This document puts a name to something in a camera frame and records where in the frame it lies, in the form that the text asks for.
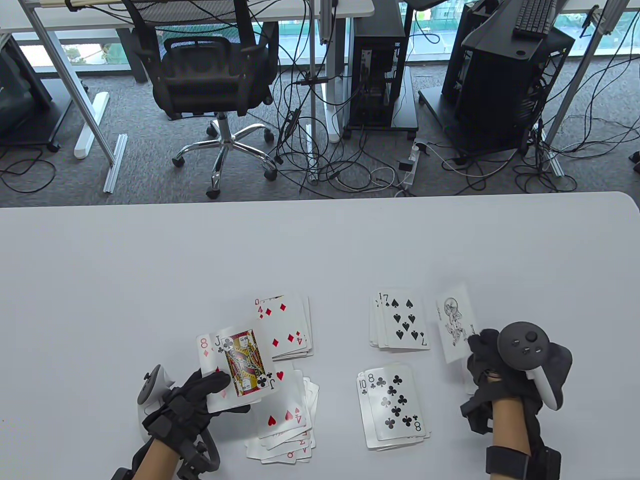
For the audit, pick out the black computer case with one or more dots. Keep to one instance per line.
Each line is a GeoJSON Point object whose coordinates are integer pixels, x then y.
{"type": "Point", "coordinates": [452, 60]}

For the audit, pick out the grey and white handheld controller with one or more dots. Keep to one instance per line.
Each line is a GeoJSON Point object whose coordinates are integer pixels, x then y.
{"type": "Point", "coordinates": [525, 345]}
{"type": "Point", "coordinates": [150, 387]}

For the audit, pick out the large black computer tower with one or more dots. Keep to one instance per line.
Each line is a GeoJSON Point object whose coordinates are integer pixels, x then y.
{"type": "Point", "coordinates": [500, 100]}

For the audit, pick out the black rolling cabinet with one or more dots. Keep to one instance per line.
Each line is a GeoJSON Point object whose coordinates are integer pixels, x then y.
{"type": "Point", "coordinates": [20, 100]}

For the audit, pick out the person's left forearm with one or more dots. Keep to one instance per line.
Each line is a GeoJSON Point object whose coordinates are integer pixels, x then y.
{"type": "Point", "coordinates": [155, 462]}

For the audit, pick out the person's left hand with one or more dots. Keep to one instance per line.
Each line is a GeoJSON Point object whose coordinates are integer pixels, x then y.
{"type": "Point", "coordinates": [182, 420]}

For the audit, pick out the person's right forearm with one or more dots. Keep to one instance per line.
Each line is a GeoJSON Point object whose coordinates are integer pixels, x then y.
{"type": "Point", "coordinates": [510, 425]}

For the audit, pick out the black tilted board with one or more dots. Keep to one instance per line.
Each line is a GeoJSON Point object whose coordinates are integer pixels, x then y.
{"type": "Point", "coordinates": [492, 42]}

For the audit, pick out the black rolling computer stand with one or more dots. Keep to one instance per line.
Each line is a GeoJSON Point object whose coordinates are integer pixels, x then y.
{"type": "Point", "coordinates": [407, 112]}

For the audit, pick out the black keyboard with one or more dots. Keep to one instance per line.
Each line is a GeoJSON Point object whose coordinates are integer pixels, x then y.
{"type": "Point", "coordinates": [535, 17]}

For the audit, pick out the black mesh office chair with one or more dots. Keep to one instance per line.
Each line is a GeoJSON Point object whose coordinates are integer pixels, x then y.
{"type": "Point", "coordinates": [200, 85]}

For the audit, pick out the stack of playing cards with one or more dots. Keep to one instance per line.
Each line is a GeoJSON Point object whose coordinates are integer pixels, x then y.
{"type": "Point", "coordinates": [205, 360]}

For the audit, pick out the white power strip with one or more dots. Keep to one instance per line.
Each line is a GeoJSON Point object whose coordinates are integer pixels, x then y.
{"type": "Point", "coordinates": [411, 172]}

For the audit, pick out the pile of spades cards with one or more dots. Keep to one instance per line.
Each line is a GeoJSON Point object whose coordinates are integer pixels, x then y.
{"type": "Point", "coordinates": [405, 320]}

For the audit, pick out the black flat floor stand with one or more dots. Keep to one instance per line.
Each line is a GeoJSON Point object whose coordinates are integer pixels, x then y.
{"type": "Point", "coordinates": [434, 107]}

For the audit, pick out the person's right hand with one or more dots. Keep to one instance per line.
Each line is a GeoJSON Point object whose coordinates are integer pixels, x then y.
{"type": "Point", "coordinates": [485, 360]}

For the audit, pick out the pile of clubs cards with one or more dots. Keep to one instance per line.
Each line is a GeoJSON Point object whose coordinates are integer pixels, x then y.
{"type": "Point", "coordinates": [395, 400]}

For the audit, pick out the black white jester playing card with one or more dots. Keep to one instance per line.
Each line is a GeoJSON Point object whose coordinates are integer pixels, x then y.
{"type": "Point", "coordinates": [452, 320]}

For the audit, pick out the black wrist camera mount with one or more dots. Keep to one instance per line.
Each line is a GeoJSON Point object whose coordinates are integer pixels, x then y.
{"type": "Point", "coordinates": [547, 465]}
{"type": "Point", "coordinates": [192, 462]}

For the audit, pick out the pile of diamonds cards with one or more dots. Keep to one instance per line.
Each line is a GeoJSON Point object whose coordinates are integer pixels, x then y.
{"type": "Point", "coordinates": [285, 320]}

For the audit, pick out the pile of hearts cards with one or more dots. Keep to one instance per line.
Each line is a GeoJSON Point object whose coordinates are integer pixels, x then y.
{"type": "Point", "coordinates": [285, 415]}

